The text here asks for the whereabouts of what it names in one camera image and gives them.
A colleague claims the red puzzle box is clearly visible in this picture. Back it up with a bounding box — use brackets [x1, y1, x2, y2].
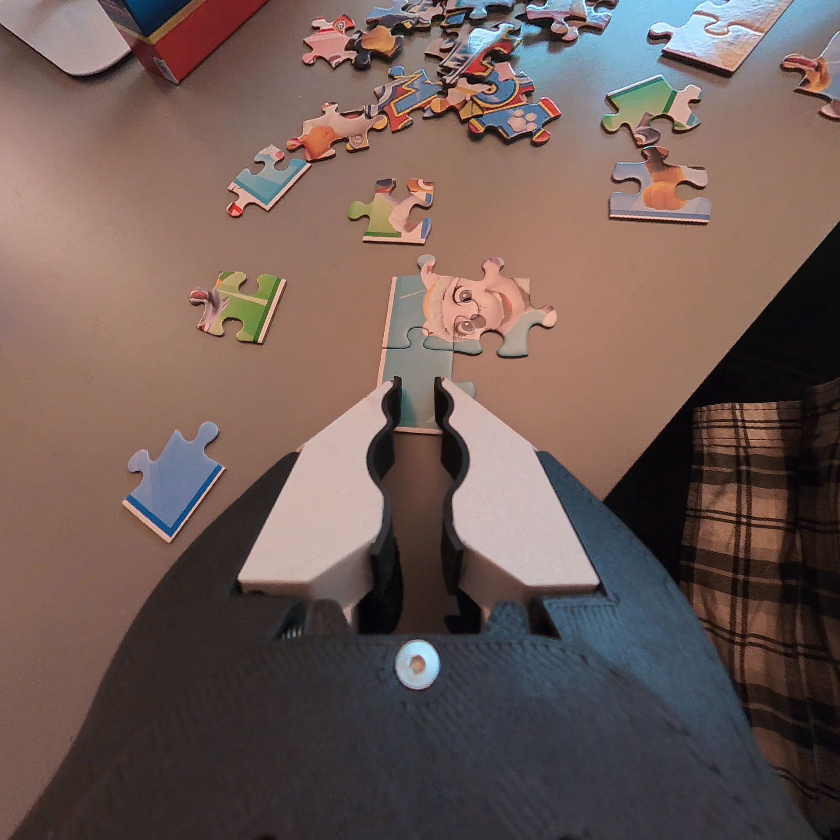
[98, 0, 271, 86]

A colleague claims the blue edge puzzle piece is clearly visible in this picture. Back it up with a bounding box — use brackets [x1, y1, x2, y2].
[122, 421, 227, 545]

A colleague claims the plaid clothing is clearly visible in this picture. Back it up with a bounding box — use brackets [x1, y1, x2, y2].
[679, 379, 840, 840]

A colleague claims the teal striped edge puzzle piece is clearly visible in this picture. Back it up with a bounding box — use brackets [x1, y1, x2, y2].
[226, 146, 312, 218]

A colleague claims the pile of puzzle pieces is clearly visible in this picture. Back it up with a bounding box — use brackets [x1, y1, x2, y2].
[287, 0, 621, 164]

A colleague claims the blue sky puzzle section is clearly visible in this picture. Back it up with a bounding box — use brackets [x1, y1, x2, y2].
[780, 49, 840, 120]

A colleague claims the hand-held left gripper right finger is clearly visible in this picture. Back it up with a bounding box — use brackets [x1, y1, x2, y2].
[433, 377, 602, 635]

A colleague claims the teal husky dog puzzle section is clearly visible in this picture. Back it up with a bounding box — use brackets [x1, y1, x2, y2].
[377, 255, 558, 436]

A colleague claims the blue puzzle piece with dog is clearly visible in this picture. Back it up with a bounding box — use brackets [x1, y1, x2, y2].
[608, 146, 714, 226]

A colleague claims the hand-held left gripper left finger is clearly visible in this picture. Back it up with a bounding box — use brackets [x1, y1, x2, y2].
[238, 376, 404, 635]

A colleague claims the white stand base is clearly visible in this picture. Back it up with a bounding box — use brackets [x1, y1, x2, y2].
[0, 0, 133, 78]

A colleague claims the grey desk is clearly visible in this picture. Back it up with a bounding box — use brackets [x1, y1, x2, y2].
[0, 0, 840, 837]

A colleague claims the green white dog puzzle piece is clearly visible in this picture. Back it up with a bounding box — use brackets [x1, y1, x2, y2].
[348, 177, 436, 245]

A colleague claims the yellow pink corner puzzle piece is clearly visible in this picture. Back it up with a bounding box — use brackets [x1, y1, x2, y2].
[648, 13, 739, 75]

